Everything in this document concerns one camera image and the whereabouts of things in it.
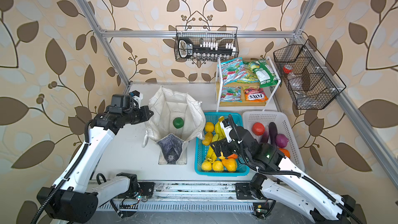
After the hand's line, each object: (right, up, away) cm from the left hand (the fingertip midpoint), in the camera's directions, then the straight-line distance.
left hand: (153, 111), depth 75 cm
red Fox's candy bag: (+55, +8, +14) cm, 57 cm away
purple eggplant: (+65, -14, +16) cm, 68 cm away
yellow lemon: (+26, -28, +2) cm, 38 cm away
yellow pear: (+39, -27, +2) cm, 47 cm away
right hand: (+32, -14, -6) cm, 35 cm away
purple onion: (+66, -16, +6) cm, 68 cm away
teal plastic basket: (+45, -27, +1) cm, 52 cm away
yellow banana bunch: (+34, -15, +14) cm, 40 cm away
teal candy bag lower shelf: (+41, +9, +14) cm, 44 cm away
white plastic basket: (+62, -5, +18) cm, 65 cm away
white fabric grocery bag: (+10, -15, -1) cm, 18 cm away
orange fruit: (+37, -17, -15) cm, 43 cm away
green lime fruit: (+9, -9, +18) cm, 22 cm away
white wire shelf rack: (+33, +10, +3) cm, 34 cm away
